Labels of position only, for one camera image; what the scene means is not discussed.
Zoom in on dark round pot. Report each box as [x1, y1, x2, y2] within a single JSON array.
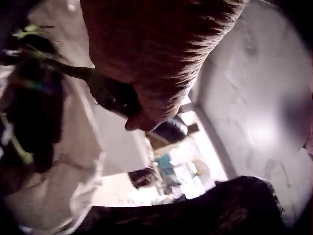
[[152, 116, 188, 144]]

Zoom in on person's left fingers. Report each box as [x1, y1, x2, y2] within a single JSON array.
[[125, 111, 171, 132]]

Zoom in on bright open doorway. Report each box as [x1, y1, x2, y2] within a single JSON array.
[[126, 103, 231, 200]]

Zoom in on dark green plant stalk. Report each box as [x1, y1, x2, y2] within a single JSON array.
[[12, 24, 143, 119]]

